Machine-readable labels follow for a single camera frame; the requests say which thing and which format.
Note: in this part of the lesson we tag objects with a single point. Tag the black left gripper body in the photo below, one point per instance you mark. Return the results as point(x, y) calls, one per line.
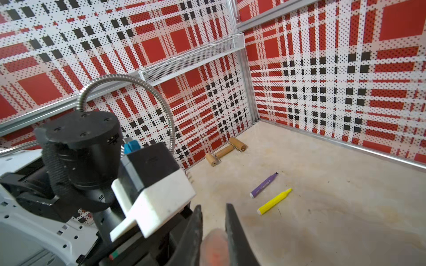
point(132, 248)

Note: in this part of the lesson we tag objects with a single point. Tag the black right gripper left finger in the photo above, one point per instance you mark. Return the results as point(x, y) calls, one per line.
point(187, 252)

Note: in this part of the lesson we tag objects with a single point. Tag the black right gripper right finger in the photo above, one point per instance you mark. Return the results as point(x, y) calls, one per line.
point(240, 251)

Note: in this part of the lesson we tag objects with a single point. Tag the translucent orange pen cap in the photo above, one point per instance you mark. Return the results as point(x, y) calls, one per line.
point(214, 249)

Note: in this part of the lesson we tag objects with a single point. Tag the yellow marker pen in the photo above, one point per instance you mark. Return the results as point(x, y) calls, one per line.
point(273, 202)

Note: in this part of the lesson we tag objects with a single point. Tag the purple marker pen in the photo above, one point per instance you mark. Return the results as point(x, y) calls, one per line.
point(263, 185)

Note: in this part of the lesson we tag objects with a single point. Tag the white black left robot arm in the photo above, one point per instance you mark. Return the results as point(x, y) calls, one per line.
point(98, 200)

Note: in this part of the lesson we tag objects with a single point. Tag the wooden roller tool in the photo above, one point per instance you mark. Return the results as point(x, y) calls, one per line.
point(234, 144)

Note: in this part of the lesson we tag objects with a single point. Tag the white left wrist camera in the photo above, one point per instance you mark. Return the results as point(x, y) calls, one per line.
point(150, 188)

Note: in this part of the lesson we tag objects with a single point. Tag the white wire mesh basket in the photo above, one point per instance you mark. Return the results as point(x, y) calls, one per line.
point(176, 66)

